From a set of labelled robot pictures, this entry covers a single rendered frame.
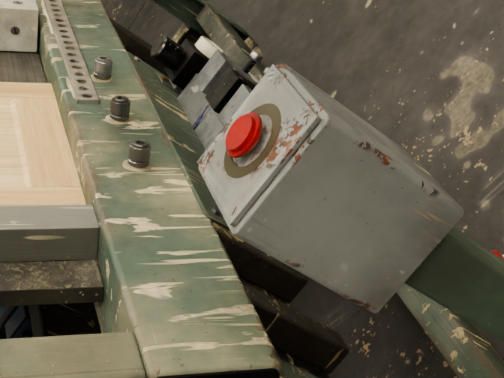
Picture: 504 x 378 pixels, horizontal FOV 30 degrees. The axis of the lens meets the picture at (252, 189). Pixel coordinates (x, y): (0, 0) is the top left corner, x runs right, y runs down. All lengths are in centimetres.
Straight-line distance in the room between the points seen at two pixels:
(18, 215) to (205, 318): 25
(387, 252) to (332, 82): 175
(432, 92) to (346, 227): 146
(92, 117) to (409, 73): 122
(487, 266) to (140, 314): 32
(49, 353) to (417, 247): 32
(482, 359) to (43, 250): 78
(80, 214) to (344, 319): 112
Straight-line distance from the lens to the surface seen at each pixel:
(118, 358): 80
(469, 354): 154
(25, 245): 99
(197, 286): 90
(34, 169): 115
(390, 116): 226
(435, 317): 162
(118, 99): 120
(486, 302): 92
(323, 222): 75
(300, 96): 74
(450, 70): 220
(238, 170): 75
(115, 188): 105
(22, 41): 155
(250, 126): 74
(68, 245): 100
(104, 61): 133
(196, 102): 133
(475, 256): 88
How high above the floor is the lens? 130
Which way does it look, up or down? 31 degrees down
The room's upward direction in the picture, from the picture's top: 59 degrees counter-clockwise
